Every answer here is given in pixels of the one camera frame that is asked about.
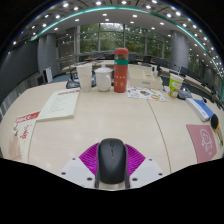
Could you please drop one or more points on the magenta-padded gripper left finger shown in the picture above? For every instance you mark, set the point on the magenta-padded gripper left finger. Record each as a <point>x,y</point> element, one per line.
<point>87,160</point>

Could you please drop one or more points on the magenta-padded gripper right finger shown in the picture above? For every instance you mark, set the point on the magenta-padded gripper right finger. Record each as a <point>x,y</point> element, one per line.
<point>136,160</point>

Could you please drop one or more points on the black computer mouse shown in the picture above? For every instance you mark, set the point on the black computer mouse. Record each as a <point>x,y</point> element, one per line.
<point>112,161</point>

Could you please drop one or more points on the pink printed mouse pad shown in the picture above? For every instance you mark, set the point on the pink printed mouse pad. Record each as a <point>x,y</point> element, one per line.
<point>201,143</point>

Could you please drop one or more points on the cream document with red heading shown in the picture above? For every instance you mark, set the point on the cream document with red heading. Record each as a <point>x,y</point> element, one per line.
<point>59,104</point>

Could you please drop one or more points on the colourful sticker sheet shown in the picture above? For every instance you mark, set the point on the colourful sticker sheet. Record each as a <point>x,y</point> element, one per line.
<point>145,94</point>

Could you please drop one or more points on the red and white leaflet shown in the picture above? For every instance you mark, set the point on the red and white leaflet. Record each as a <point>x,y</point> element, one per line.
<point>21,135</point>

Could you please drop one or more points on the black desk microphone console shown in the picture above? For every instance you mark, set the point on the black desk microphone console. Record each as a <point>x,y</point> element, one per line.
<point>71,83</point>
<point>185,94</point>

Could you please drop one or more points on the beige cardboard box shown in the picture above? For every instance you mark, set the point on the beige cardboard box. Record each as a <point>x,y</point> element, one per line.
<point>143,80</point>

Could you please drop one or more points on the white lidded mug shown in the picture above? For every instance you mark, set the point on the white lidded mug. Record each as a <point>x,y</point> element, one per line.
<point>103,81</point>

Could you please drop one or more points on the blue and white book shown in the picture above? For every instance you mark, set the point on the blue and white book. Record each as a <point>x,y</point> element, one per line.
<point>200,109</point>

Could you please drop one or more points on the stack of white paper cups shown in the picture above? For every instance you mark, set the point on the stack of white paper cups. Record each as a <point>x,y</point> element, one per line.
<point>84,78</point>

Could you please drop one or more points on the green and white paper cup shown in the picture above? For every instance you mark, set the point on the green and white paper cup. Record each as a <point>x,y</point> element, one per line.
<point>175,86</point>

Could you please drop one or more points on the red bottle with green band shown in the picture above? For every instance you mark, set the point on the red bottle with green band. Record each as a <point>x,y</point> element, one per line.
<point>121,75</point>

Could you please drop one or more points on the group of dark office chairs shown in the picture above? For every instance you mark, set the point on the group of dark office chairs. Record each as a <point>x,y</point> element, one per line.
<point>160,61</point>

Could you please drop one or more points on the group of ceiling lights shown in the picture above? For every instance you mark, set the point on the group of ceiling lights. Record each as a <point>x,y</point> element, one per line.
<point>98,3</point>

